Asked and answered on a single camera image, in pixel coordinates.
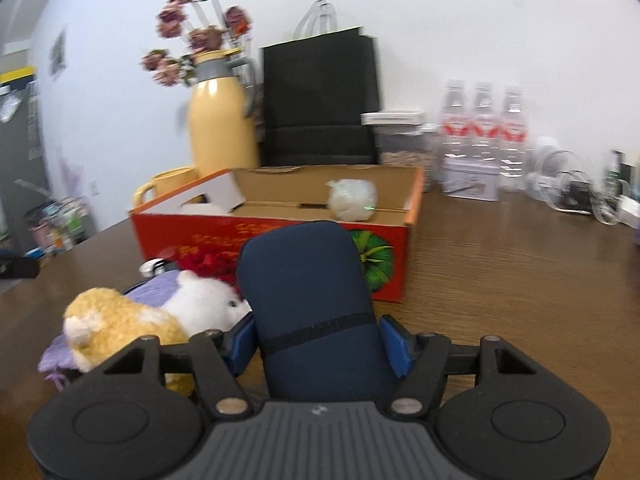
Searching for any translucent white ball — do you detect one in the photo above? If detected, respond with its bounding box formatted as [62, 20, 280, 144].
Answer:
[326, 179, 378, 222]

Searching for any white plush toy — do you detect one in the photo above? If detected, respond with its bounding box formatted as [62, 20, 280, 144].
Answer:
[160, 271, 252, 337]

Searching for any water bottle left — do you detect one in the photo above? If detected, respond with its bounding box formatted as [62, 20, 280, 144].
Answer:
[440, 80, 470, 162]

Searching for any yellow plush toy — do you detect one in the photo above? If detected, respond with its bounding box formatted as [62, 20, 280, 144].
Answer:
[63, 288, 188, 373]

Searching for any water bottle middle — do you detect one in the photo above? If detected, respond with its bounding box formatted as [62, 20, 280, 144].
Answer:
[470, 82, 499, 164]

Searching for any yellow ceramic mug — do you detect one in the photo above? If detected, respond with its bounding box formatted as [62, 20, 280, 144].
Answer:
[132, 167, 200, 207]

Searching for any white flat box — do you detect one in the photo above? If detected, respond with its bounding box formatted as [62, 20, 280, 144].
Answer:
[361, 110, 425, 126]

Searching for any tangle of charger cables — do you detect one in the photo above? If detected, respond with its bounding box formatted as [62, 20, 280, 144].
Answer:
[534, 148, 626, 226]

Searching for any yellow thermos jug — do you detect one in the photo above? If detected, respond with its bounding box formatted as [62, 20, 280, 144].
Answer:
[188, 48, 259, 176]

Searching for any dark blue zip case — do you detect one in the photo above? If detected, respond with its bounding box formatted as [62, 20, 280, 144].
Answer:
[236, 221, 397, 404]

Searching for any white power adapter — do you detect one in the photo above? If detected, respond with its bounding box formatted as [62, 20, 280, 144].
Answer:
[617, 195, 640, 230]

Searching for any black paper shopping bag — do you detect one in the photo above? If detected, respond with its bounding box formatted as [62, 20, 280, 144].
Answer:
[262, 0, 381, 167]

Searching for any orange cardboard box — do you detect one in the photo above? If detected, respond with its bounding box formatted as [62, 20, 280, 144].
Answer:
[130, 165, 423, 302]

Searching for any lavender cloth pouch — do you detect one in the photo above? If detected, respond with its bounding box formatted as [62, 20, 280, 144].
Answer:
[37, 270, 178, 390]

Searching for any white tin box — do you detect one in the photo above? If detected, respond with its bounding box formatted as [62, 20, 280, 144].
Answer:
[442, 158, 499, 202]

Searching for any water bottle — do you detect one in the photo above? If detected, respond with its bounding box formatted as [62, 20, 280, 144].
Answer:
[440, 80, 470, 162]
[470, 82, 499, 164]
[499, 87, 528, 192]

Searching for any water bottle right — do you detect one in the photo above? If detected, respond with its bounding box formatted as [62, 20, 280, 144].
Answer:
[499, 87, 528, 192]

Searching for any small white round case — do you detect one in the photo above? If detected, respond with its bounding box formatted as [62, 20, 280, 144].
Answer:
[139, 258, 166, 278]

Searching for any white round camera device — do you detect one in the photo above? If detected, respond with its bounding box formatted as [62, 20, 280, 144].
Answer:
[525, 136, 567, 202]

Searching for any metal wire rack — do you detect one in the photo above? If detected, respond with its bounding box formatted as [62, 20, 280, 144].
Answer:
[25, 198, 98, 258]

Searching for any dried pink rose bouquet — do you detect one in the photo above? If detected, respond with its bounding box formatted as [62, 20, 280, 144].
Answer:
[141, 0, 253, 88]

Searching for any clear container of nuts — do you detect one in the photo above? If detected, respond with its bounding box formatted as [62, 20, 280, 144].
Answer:
[373, 125, 437, 192]

